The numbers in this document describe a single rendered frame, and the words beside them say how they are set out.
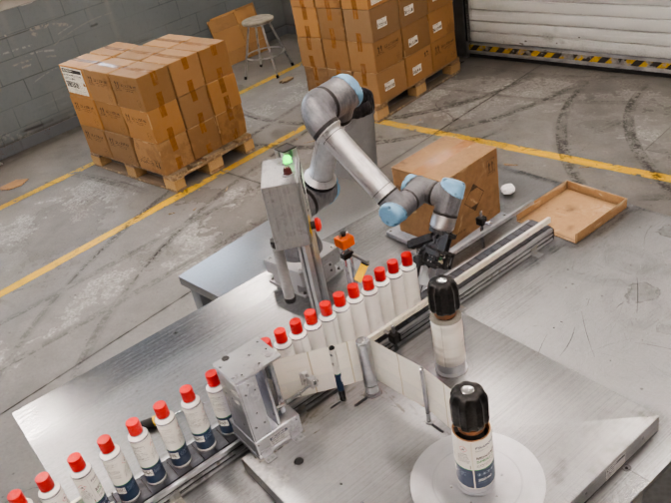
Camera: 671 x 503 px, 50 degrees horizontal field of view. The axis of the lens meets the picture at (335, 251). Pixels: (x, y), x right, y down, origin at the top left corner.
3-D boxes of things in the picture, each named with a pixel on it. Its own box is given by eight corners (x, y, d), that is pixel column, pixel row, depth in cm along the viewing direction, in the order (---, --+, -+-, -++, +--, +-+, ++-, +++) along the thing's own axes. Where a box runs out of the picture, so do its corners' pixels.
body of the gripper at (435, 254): (433, 271, 216) (444, 233, 214) (413, 261, 223) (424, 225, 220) (450, 271, 221) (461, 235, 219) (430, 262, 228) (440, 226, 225)
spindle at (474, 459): (477, 503, 161) (468, 411, 146) (448, 481, 167) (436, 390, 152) (504, 480, 165) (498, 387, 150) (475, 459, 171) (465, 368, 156)
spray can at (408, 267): (413, 315, 223) (405, 260, 213) (401, 308, 227) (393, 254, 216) (425, 306, 226) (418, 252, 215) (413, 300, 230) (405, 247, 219)
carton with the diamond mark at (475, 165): (448, 249, 257) (441, 182, 242) (399, 231, 273) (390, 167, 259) (500, 212, 272) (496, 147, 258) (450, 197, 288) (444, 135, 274)
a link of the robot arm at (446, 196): (447, 176, 222) (471, 184, 217) (437, 211, 225) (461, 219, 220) (435, 175, 216) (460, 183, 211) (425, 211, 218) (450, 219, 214)
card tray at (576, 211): (576, 244, 250) (576, 234, 248) (516, 221, 268) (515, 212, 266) (626, 208, 263) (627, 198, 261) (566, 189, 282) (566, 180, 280)
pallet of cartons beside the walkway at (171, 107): (257, 149, 583) (230, 39, 536) (176, 195, 536) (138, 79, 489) (170, 128, 660) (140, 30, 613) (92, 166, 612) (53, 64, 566)
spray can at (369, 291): (376, 340, 216) (366, 284, 206) (364, 333, 220) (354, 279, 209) (388, 331, 219) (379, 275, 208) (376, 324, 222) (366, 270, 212)
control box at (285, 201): (276, 251, 191) (260, 188, 181) (277, 221, 205) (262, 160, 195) (314, 245, 190) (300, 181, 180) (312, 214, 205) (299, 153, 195)
